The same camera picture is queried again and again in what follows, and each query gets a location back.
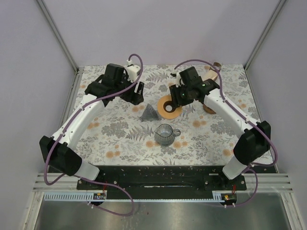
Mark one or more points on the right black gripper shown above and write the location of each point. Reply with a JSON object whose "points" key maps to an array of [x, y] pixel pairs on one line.
{"points": [[176, 99]]}

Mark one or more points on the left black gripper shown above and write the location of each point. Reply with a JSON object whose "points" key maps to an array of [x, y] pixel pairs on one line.
{"points": [[138, 97]]}

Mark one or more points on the clear ribbed glass dripper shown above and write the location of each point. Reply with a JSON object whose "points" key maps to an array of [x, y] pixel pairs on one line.
{"points": [[149, 114]]}

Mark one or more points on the paper coffee filter pack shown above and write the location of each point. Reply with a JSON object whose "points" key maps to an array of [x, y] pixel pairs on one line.
{"points": [[213, 75]]}

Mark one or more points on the glass coffee server carafe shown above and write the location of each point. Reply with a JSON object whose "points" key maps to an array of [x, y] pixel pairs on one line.
{"points": [[165, 135]]}

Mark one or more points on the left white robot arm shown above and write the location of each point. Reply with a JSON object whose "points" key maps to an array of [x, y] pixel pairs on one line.
{"points": [[58, 151]]}

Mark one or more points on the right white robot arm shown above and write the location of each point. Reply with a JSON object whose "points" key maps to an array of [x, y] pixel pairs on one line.
{"points": [[254, 137]]}

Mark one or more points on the floral patterned table mat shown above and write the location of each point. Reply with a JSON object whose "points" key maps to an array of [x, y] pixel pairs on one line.
{"points": [[175, 122]]}

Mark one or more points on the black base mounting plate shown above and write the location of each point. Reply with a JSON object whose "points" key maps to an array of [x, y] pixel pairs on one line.
{"points": [[163, 182]]}

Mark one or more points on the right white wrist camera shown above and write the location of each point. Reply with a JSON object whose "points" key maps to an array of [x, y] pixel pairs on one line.
{"points": [[179, 81]]}

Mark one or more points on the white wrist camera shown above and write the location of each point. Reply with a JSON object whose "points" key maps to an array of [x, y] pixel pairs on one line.
{"points": [[133, 71], [179, 81]]}

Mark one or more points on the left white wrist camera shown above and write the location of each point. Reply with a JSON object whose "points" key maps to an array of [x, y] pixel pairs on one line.
{"points": [[133, 71]]}

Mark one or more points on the white slotted cable duct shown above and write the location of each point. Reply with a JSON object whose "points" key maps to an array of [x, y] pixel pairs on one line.
{"points": [[94, 197]]}

